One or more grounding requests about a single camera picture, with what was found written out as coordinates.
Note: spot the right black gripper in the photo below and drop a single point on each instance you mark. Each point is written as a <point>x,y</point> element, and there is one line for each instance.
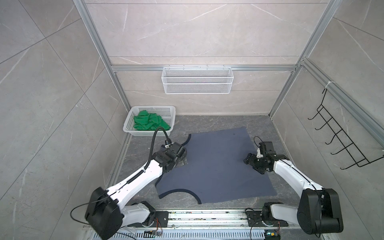
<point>250,159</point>

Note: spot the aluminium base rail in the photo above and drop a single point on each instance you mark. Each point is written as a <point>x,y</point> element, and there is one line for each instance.
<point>212,224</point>

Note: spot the white wire mesh shelf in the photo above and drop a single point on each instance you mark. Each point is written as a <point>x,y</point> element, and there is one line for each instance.
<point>197,80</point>

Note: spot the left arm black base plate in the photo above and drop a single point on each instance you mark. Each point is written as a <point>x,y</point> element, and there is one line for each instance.
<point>157,220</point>

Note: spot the black wire hook rack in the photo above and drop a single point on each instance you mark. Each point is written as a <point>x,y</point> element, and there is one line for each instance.
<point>358,158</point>

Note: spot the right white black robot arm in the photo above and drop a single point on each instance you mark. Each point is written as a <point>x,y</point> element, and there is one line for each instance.
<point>319,211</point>

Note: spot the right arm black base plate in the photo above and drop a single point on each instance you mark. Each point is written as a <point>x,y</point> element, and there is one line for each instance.
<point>259,219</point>

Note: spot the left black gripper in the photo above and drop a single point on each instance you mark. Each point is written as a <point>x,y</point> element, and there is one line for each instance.
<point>183,159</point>

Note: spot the green tank top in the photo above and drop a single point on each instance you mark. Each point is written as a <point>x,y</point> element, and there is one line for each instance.
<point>145,121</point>

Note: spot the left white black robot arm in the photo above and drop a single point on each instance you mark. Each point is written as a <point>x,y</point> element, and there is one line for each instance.
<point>107,211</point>

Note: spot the blue-grey tank top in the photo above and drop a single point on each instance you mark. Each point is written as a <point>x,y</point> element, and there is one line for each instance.
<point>215,171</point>

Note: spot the white plastic laundry basket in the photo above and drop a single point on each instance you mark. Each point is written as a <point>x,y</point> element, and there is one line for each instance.
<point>168,114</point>

